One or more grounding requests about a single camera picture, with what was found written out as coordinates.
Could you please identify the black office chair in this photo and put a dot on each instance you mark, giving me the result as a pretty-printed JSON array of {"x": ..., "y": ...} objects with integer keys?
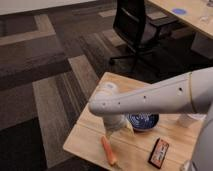
[{"x": 140, "y": 33}]

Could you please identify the clear glass on desk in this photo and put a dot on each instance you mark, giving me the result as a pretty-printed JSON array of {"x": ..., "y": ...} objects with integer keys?
[{"x": 205, "y": 16}]

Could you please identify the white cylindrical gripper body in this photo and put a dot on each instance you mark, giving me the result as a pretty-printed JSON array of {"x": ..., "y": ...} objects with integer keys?
[{"x": 114, "y": 123}]

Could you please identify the blue patterned bowl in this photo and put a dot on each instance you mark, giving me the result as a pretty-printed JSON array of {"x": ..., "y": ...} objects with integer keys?
[{"x": 143, "y": 122}]

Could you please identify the dark snack packet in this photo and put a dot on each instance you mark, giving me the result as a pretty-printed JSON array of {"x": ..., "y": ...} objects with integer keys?
[{"x": 158, "y": 153}]

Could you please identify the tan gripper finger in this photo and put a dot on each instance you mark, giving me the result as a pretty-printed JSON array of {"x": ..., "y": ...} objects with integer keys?
[
  {"x": 108, "y": 133},
  {"x": 129, "y": 128}
]

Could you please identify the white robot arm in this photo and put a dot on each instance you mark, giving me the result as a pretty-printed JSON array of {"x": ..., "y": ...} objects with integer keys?
[{"x": 188, "y": 93}]

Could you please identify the wooden desk in background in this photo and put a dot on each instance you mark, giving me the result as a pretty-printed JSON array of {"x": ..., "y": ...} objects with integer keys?
[{"x": 194, "y": 10}]

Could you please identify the blue round disc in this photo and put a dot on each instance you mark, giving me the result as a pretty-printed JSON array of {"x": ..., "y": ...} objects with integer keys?
[{"x": 179, "y": 11}]

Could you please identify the orange pepper with green stem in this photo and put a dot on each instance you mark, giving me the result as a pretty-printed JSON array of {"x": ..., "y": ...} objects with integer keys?
[{"x": 110, "y": 156}]

